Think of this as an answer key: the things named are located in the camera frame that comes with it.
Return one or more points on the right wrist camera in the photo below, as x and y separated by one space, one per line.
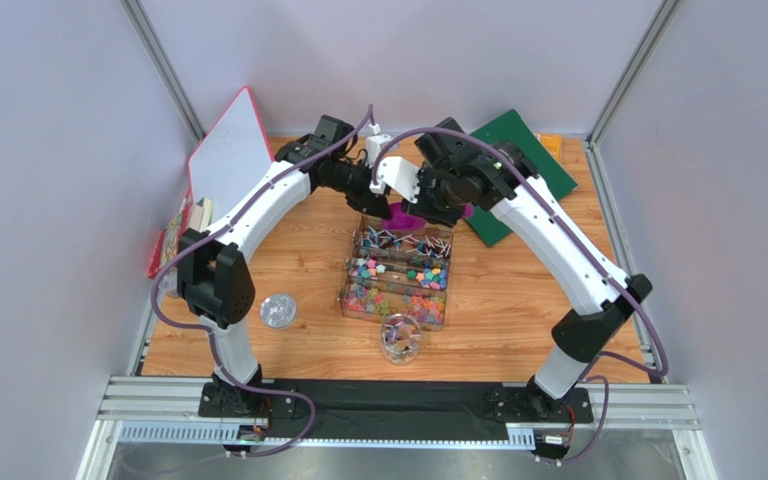
398 174

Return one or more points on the clear plastic cup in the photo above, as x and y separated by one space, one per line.
400 338

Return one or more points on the lollipop candy bin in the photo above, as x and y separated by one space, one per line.
429 245

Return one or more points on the colourful star candy bin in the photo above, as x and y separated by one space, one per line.
424 272

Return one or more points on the white board red frame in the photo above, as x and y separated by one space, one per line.
233 157

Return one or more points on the aluminium front rail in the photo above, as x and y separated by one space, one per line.
388 413

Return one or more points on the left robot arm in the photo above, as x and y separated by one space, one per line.
213 275

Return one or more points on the translucent gummy candy bin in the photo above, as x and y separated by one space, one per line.
376 301

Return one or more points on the orange notebook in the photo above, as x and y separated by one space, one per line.
550 146

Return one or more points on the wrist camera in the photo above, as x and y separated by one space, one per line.
398 174
374 143

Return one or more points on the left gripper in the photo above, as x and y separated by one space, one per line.
368 202

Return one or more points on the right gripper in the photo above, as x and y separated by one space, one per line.
425 205

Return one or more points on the green clipboard folder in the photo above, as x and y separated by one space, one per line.
511 126

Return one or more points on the small clear cup left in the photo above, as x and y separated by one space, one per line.
168 284

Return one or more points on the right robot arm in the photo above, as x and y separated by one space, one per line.
501 178

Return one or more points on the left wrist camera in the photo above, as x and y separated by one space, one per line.
374 143

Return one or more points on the purple plastic scoop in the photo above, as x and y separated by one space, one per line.
412 217

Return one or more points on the stack of books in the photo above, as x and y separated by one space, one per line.
195 215

